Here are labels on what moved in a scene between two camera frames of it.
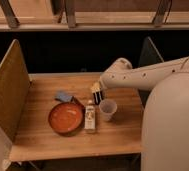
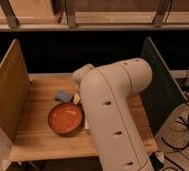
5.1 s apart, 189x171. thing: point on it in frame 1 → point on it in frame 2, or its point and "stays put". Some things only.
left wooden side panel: (8, 91) stays put
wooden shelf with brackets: (78, 15) stays put
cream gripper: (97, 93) → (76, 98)
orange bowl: (66, 118) stays put
